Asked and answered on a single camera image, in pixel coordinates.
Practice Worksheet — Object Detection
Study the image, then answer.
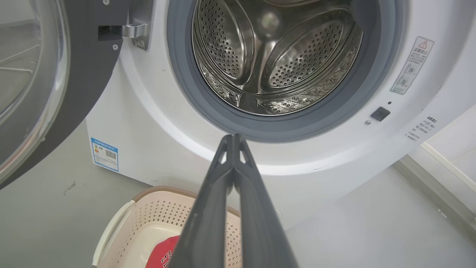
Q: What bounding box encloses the blue energy label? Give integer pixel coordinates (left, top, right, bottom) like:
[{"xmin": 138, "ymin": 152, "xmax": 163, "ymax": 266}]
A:
[{"xmin": 91, "ymin": 137, "xmax": 119, "ymax": 172}]

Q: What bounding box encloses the grey warning label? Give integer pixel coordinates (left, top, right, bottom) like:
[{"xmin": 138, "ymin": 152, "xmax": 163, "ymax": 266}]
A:
[{"xmin": 390, "ymin": 36, "xmax": 434, "ymax": 95}]

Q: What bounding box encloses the stainless steel washing machine drum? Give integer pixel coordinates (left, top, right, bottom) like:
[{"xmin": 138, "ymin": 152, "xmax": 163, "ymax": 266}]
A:
[{"xmin": 192, "ymin": 0, "xmax": 363, "ymax": 116}]

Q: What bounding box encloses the metal door hinge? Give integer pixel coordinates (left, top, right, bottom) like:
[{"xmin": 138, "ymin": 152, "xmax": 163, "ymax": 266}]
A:
[{"xmin": 122, "ymin": 0, "xmax": 155, "ymax": 51}]

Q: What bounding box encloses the cream perforated laundry basket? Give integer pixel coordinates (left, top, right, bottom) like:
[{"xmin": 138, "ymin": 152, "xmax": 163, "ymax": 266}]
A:
[{"xmin": 92, "ymin": 186, "xmax": 244, "ymax": 268}]

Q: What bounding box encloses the black door latch socket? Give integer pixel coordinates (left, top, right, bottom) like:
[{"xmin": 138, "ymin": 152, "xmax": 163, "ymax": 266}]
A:
[{"xmin": 371, "ymin": 107, "xmax": 391, "ymax": 122}]

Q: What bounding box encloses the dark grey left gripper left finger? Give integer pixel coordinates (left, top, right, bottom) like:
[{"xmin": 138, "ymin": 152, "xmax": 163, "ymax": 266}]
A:
[{"xmin": 169, "ymin": 134, "xmax": 235, "ymax": 268}]

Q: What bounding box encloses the grey rubber door gasket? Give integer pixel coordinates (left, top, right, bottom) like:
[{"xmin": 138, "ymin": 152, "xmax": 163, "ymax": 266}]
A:
[{"xmin": 166, "ymin": 0, "xmax": 404, "ymax": 143}]

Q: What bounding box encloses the black text sticker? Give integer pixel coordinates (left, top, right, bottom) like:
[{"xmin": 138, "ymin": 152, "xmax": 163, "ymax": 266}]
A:
[{"xmin": 405, "ymin": 115, "xmax": 437, "ymax": 142}]

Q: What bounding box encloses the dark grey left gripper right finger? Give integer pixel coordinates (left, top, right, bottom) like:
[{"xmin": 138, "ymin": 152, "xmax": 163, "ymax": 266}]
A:
[{"xmin": 234, "ymin": 134, "xmax": 298, "ymax": 268}]

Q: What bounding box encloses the dark baseboard strip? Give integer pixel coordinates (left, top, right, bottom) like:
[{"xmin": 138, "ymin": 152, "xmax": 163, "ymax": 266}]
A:
[{"xmin": 394, "ymin": 156, "xmax": 476, "ymax": 231}]

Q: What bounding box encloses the washing machine door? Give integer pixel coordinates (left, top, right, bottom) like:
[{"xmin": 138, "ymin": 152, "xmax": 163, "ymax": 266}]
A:
[{"xmin": 0, "ymin": 0, "xmax": 155, "ymax": 190}]

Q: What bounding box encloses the white front-load washing machine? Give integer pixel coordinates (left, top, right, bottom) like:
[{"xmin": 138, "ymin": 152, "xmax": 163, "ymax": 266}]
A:
[{"xmin": 86, "ymin": 0, "xmax": 476, "ymax": 229}]

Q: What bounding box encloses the red garment with white print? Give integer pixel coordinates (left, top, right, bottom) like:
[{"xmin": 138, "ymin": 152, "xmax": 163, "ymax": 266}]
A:
[{"xmin": 146, "ymin": 235, "xmax": 181, "ymax": 268}]

